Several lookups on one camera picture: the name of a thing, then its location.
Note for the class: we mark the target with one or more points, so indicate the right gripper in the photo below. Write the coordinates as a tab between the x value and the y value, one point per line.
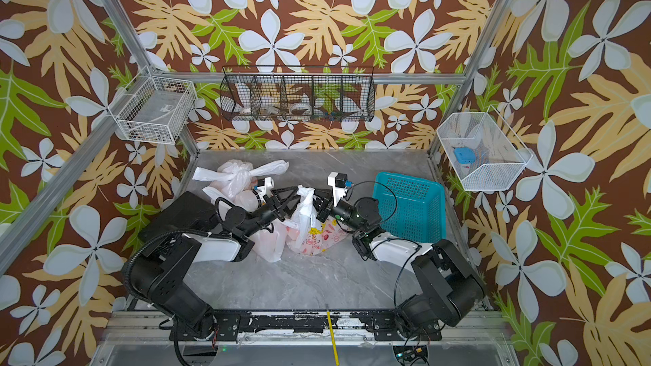
323	202

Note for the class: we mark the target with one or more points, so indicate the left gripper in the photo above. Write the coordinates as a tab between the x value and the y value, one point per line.
274	210

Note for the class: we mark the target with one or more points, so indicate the teal plastic basket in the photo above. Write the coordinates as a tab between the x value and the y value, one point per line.
411	208

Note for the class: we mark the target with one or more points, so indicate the printed white plastic bag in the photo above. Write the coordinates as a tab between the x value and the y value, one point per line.
236	176

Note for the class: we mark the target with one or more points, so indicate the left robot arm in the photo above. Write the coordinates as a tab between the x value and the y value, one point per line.
190	231

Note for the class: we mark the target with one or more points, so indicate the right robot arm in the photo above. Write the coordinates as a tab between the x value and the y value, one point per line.
450	287

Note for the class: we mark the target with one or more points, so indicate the yellow stick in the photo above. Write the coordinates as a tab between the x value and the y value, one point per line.
332	335

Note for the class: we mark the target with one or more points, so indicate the blue object in basket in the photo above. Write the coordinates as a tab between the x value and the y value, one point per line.
465	155

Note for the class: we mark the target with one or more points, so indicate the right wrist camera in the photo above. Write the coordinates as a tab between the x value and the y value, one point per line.
340	183

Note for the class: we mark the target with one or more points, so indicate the black wire basket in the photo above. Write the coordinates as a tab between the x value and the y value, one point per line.
302	93

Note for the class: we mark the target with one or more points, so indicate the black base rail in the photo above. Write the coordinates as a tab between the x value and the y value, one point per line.
383	325

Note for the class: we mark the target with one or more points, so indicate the white wire basket left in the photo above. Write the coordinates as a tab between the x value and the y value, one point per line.
154	108

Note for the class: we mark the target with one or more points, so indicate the white wire basket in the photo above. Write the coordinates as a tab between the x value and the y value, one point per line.
501	155
154	108

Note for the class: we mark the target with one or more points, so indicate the white wire basket right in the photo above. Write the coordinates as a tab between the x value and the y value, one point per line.
501	155

